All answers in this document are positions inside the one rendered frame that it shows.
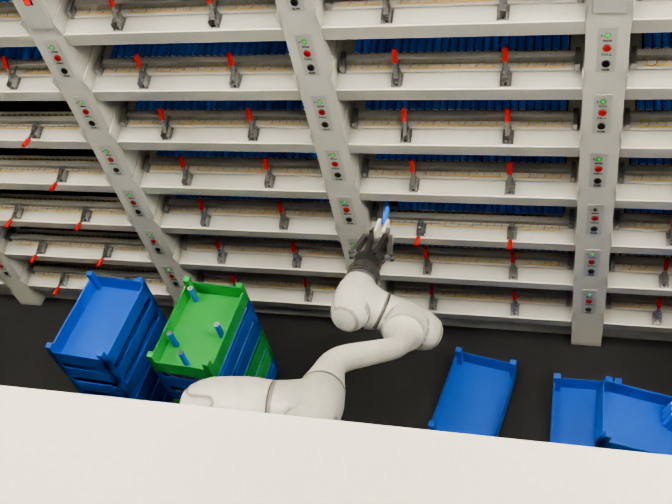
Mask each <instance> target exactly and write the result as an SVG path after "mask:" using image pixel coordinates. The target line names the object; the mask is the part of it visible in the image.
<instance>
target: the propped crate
mask: <svg viewBox="0 0 672 504"><path fill-rule="evenodd" d="M671 401H672V396H668V395H664V394H660V393H656V392H652V391H648V390H644V389H640V388H636V387H632V386H628V385H624V384H620V383H616V382H613V377H610V376H606V377H605V378H604V380H603V381H602V382H601V383H600V385H599V386H598V387H597V393H596V433H595V447H597V448H607V449H616V450H626V451H636V452H645V453H655V454H664V455H672V431H669V430H668V429H667V427H664V426H663V425H662V422H663V420H662V416H663V415H662V413H661V412H662V410H663V409H664V408H665V407H666V406H667V405H668V404H669V403H670V402H671Z"/></svg>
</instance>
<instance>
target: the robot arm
mask: <svg viewBox="0 0 672 504"><path fill-rule="evenodd" d="M381 227H382V226H381V218H378V221H377V223H376V226H375V227H372V229H371V230H369V234H366V233H363V234H362V236H361V237H360V238H359V240H358V241H357V243H356V244H355V245H354V247H353V248H351V249H350V250H349V251H348V253H349V259H353V258H354V259H355V260H354V262H353V263H352V264H351V265H350V266H349V268H348V270H347V273H346V275H345V277H344V279H343V280H342V281H341V282H340V283H339V285H338V287H337V289H336V291H335V294H334V297H333V301H332V305H331V319H332V321H333V323H334V324H335V326H336V327H338V328H339V329H341V330H343V331H346V332H352V331H356V330H358V329H360V328H362V327H368V328H372V329H375V330H376V331H378V332H380V333H381V335H382V337H383V338H384V339H378V340H371V341H364V342H357V343H350V344H344V345H340V346H337V347H334V348H332V349H330V350H328V351H327V352H325V353H324V354H323V355H322V356H321V357H320V358H319V359H318V360H317V361H316V363H315V364H314V365H313V366H312V368H311V369H310V370H309V371H308V372H307V373H306V374H305V375H304V376H303V378H302V379H293V380H271V379H265V378H260V377H249V376H219V377H210V378H206V379H203V380H200V381H198V382H195V383H193V384H191V385H190V386H189V387H188V388H187V389H185V391H184V392H183V394H182V396H181V399H180V404H185V405H195V406H204V407H214V408H223V409H233V410H243V411H252V412H262V413H271V414H281V415H291V416H300V417H310V418H319V419H329V420H338V421H340V420H341V417H342V414H343V411H344V404H345V394H346V390H345V373H346V372H348V371H351V370H355V369H359V368H363V367H367V366H371V365H375V364H379V363H384V362H388V361H392V360H395V359H398V358H400V357H402V356H404V355H405V354H407V353H408V352H410V351H413V350H415V349H416V350H422V351H424V350H431V349H433V348H434V347H436V346H437V345H438V344H439V342H440V340H441V338H442V335H443V326H442V323H441V321H440V320H439V318H438V317H437V316H436V315H434V314H433V313H432V312H431V311H429V310H428V309H426V308H424V307H422V306H420V305H418V304H416V303H414V302H412V301H410V300H407V299H405V298H402V297H398V296H395V295H392V294H390V293H388V292H386V291H384V290H383V289H381V288H380V287H379V286H378V283H379V280H380V270H381V267H382V265H383V264H384V263H385V261H387V260H390V261H391V262H393V261H394V253H393V244H394V241H393V235H392V234H390V222H389V219H386V222H385V224H384V226H383V229H382V231H381V236H382V237H381V239H380V241H379V243H378V244H377V246H376V247H375V248H374V249H372V246H373V242H374V240H377V238H378V235H379V233H380V230H381ZM387 243H388V252H387V253H386V255H385V256H384V255H383V254H382V252H383V250H384V248H385V246H386V244H387ZM365 244H366V245H365ZM364 246H365V248H364V250H363V251H361V250H362V248H363V247H364ZM360 251H361V252H360Z"/></svg>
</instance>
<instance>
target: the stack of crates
mask: <svg viewBox="0 0 672 504"><path fill-rule="evenodd" d="M86 276H87V277H88V279H89V280H88V282H87V283H86V285H85V287H84V289H83V291H82V292H81V294H80V296H79V298H78V299H77V301H76V303H75V305H74V306H73V308H72V310H71V312H70V313H69V315H68V317H67V319H66V320H65V322H64V324H63V326H62V328H61V329H60V331H59V333H58V335H57V336H56V338H55V340H54V342H53V343H50V342H47V344H46V345H45V348H46V350H47V351H48V352H49V354H50V355H51V356H52V357H53V359H54V360H55V361H56V363H57V364H58V365H59V366H60V368H61V369H62V370H63V372H64V373H65V374H66V375H67V377H68V378H69V379H70V380H71V382H72V383H73V384H74V386H75V387H76V388H77V389H78V391H79V392H80V393H81V394H89V395H99V396H108V397H118V398H128V399H137V400H147V401H156V402H166V403H171V401H172V397H171V395H170V394H169V392H168V390H167V389H166V387H165V386H164V384H163V383H162V381H161V379H160V378H159V376H158V375H157V373H156V371H155V370H154V368H153V367H152V365H151V364H150V362H149V360H148V359H147V357H146V355H147V353H148V351H153V350H154V348H155V346H156V344H157V342H158V340H159V338H160V336H161V334H162V331H163V329H164V327H165V325H166V323H167V319H166V318H165V316H164V314H163V312H162V311H161V309H160V307H159V305H158V304H157V302H156V300H155V298H154V296H153V295H152V293H151V291H150V289H149V288H148V286H147V284H146V282H145V281H144V279H143V277H139V276H137V278H136V280H127V279H119V278H110V277H102V276H96V274H95V273H94V271H88V272H87V274H86Z"/></svg>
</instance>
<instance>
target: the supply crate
mask: <svg viewBox="0 0 672 504"><path fill-rule="evenodd" d="M182 281H183V283H184V285H185V286H184V288H183V290H182V292H181V294H180V296H179V298H178V300H177V302H176V304H175V306H174V309H173V311H172V313H171V315H170V317H169V319H168V321H167V323H166V325H165V327H164V329H163V331H162V334H161V336H160V338H159V340H158V342H157V344H156V346H155V348H154V350H153V351H148V353H147V355H146V357H147V359H148V360H149V362H150V364H151V365H152V367H153V368H154V370H155V371H159V372H165V373H171V374H178V375H184V376H190V377H197V378H203V379H206V378H210V377H217V375H218V373H219V371H220V368H221V366H222V363H223V361H224V359H225V356H226V354H227V352H228V349H229V347H230V344H231V342H232V340H233V337H234V335H235V332H236V330H237V328H238V325H239V323H240V320H241V318H242V316H243V313H244V311H245V308H246V306H247V304H248V301H249V299H250V298H249V296H248V294H247V292H246V289H245V287H244V285H243V283H238V282H237V284H236V286H235V287H233V286H224V285H216V284H208V283H199V282H192V280H191V278H190V277H188V276H184V278H183V280H182ZM189 286H193V288H194V290H195V292H196V294H197V296H198V298H199V301H198V302H194V301H193V299H192V297H191V295H190V294H189V292H188V290H187V288H188V287H189ZM215 322H219V323H220V325H221V327H222V329H223V331H224V335H223V338H222V339H221V338H220V337H219V335H218V333H217V331H216V329H215V327H214V323H215ZM170 330H171V331H172V332H173V334H174V335H175V337H176V339H177V341H178V343H179V345H178V346H177V347H174V346H173V345H172V343H171V341H170V339H169V338H168V336H167V332H168V331H170ZM179 350H183V351H184V353H185V355H186V356H187V358H188V360H189V362H190V365H189V366H185V365H184V364H183V362H182V360H181V359H180V357H179V355H178V351H179Z"/></svg>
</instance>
